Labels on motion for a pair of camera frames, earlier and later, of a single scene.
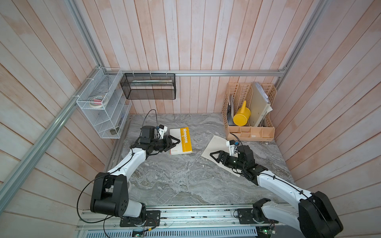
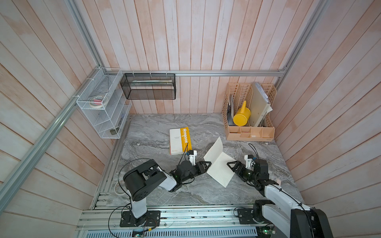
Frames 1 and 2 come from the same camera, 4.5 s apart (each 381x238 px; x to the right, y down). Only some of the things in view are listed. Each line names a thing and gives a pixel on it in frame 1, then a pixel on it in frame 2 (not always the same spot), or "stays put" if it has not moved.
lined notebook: x=213 y=144 to x=219 y=169
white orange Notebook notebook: x=185 y=146 stays put
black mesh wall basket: x=149 y=86 stays put
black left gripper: x=169 y=140 to x=201 y=168
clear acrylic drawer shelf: x=104 y=104 stays put
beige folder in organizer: x=260 y=104 stays put
